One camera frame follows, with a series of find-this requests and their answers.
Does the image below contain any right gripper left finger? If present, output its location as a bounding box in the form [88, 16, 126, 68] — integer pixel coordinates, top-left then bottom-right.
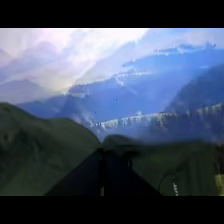
[44, 148, 105, 197]

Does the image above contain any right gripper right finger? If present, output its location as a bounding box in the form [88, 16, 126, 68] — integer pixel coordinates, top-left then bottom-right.
[105, 150, 163, 197]

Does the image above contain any dark green garment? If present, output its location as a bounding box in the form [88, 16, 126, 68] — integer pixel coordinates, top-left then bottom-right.
[0, 102, 224, 197]

